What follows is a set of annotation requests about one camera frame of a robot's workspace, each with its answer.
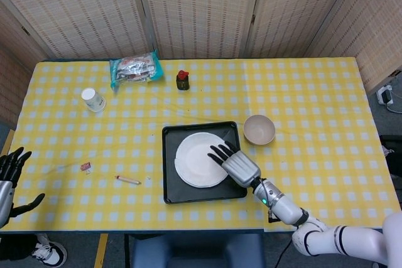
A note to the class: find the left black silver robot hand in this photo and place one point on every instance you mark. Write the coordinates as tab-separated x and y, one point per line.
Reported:
6	192

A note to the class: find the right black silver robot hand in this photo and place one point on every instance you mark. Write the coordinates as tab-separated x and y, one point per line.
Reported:
240	167

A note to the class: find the beige round bowl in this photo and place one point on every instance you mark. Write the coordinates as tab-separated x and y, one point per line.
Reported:
259	129

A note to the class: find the white round plate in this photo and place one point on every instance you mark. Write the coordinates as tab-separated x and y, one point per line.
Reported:
194	161

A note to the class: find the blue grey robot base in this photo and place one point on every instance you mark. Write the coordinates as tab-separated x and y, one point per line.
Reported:
194	252

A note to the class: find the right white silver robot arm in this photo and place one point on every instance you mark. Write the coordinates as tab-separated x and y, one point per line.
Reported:
282	205

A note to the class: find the black square plastic tray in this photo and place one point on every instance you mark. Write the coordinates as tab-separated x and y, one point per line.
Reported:
176	192

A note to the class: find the dark trouser leg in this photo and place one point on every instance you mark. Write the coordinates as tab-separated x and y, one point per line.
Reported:
19	246

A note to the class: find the black white sneaker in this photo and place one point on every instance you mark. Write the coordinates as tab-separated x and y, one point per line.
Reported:
51	254

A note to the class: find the black bottle with red cap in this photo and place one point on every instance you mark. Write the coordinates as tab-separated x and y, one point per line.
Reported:
182	83

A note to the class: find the yellow white checked tablecloth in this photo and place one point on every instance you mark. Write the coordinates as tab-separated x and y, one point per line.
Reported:
125	136

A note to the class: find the white paper cup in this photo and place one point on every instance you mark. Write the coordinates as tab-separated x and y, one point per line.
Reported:
94	101

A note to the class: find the teal silver snack bag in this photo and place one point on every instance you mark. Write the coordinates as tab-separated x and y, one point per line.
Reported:
135	68

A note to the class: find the white power adapter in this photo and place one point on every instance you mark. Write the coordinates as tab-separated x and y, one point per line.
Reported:
385	95

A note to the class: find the beige woven folding screen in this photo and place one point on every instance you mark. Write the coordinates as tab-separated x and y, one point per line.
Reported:
201	7

